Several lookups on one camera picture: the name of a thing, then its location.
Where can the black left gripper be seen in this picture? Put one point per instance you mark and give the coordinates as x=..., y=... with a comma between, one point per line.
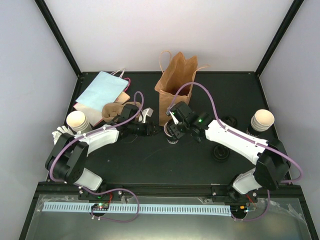
x=149, y=130

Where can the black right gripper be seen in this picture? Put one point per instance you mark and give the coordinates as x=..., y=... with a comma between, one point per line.
x=176, y=133

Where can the single black sleeved cup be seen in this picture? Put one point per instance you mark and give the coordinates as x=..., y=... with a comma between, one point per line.
x=171, y=139

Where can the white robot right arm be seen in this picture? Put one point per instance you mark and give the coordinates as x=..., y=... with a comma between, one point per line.
x=268, y=158

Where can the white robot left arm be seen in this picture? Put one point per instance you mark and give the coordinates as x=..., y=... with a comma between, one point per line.
x=67, y=159

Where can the black coffee cup lid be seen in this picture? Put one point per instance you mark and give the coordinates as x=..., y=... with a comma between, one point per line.
x=220, y=153

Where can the small brown paper bag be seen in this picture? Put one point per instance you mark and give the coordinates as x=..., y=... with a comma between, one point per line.
x=122, y=98

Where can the brown pulp cup carrier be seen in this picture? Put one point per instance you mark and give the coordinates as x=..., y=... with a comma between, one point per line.
x=111, y=110

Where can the black lid stack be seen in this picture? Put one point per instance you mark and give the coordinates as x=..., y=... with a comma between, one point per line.
x=230, y=121

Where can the light blue paper bag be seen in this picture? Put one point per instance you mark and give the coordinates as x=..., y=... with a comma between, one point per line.
x=104, y=89

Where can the left paper cup stack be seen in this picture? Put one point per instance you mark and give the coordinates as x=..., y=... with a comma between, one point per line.
x=78, y=122

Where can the paper cup stack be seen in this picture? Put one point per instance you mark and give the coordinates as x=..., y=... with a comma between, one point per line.
x=261, y=121
x=78, y=122

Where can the right paper cup stack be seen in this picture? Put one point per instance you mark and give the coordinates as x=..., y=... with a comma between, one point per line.
x=261, y=121

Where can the white plastic cutlery bundle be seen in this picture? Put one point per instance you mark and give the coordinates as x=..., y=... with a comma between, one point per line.
x=59, y=131

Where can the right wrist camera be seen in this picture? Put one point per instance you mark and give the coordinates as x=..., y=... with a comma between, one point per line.
x=172, y=114

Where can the black aluminium rail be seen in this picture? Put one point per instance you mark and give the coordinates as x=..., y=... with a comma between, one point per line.
x=218, y=192

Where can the light blue cable duct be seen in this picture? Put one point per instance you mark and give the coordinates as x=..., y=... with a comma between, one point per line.
x=120, y=208

